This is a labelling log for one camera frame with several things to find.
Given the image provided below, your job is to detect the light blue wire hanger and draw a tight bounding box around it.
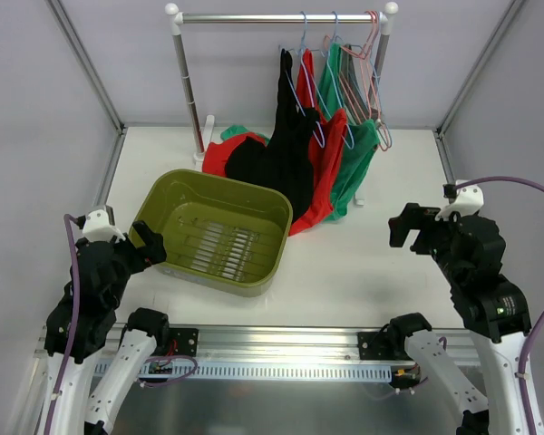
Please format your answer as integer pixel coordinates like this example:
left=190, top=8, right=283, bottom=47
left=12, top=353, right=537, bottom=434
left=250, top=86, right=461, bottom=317
left=278, top=11, right=326, bottom=149

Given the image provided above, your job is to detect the black tank top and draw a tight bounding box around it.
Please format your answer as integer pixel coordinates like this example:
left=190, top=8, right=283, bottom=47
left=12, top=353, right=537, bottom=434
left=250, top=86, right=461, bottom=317
left=225, top=50, right=319, bottom=220

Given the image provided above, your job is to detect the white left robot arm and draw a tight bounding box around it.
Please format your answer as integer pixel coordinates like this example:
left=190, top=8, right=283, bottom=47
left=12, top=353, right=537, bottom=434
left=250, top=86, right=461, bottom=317
left=38, top=215, right=170, bottom=434

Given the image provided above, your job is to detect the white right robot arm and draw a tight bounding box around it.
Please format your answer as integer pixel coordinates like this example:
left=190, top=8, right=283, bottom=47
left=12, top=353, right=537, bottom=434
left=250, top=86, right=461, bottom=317
left=357, top=203, right=544, bottom=434

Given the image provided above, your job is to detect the green tank top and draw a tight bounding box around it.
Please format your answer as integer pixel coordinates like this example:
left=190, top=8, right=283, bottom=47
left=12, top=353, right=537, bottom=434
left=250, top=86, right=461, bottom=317
left=220, top=42, right=382, bottom=223

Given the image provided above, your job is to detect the blue hanger under green top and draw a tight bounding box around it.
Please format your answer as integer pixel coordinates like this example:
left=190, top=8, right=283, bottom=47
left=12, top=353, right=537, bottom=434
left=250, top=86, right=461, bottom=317
left=325, top=10, right=380, bottom=150

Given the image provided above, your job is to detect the red tank top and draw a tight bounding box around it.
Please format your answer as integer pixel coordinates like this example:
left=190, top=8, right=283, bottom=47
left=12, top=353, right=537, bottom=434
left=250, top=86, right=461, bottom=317
left=201, top=53, right=347, bottom=236

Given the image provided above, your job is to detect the blue hanger under red top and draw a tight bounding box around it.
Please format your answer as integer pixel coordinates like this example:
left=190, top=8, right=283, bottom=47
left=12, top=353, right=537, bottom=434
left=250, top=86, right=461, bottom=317
left=297, top=45, right=355, bottom=150

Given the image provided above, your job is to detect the olive green plastic basket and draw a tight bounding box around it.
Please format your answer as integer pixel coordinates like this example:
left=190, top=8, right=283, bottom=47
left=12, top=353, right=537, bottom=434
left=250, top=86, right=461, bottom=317
left=135, top=169, right=293, bottom=298

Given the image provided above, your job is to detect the white and steel clothes rack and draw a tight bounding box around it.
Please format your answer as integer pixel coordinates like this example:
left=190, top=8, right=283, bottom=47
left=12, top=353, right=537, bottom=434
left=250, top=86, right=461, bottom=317
left=164, top=1, right=400, bottom=208

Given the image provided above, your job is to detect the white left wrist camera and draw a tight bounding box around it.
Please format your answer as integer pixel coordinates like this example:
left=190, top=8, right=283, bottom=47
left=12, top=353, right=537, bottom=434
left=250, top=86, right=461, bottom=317
left=82, top=205, right=125, bottom=242

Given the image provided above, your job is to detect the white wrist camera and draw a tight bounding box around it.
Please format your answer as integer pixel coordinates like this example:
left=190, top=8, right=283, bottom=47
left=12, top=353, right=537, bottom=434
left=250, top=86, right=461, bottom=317
left=435, top=183, right=484, bottom=222
left=82, top=205, right=125, bottom=242

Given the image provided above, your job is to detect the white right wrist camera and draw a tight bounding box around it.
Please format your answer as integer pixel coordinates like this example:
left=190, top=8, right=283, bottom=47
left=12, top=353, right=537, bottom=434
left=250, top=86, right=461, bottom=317
left=435, top=183, right=484, bottom=222

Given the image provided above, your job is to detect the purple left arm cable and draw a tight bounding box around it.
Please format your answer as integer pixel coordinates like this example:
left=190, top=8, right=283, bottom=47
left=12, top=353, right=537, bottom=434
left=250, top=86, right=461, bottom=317
left=43, top=214, right=85, bottom=435

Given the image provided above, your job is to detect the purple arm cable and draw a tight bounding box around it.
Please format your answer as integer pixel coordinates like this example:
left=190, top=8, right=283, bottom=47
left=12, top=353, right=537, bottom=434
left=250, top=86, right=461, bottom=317
left=455, top=176, right=544, bottom=435
left=43, top=214, right=85, bottom=435

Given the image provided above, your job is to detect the aluminium front rail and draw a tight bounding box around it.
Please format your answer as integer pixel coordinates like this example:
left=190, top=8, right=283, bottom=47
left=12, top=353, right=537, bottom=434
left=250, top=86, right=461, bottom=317
left=35, top=324, right=481, bottom=384

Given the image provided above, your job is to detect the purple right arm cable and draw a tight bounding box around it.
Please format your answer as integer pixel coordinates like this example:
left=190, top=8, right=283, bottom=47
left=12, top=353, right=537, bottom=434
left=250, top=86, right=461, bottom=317
left=455, top=176, right=544, bottom=435

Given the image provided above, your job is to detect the pink wire hanger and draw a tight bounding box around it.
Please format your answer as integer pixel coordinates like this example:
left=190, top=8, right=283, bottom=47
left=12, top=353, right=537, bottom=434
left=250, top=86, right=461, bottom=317
left=335, top=10, right=393, bottom=151

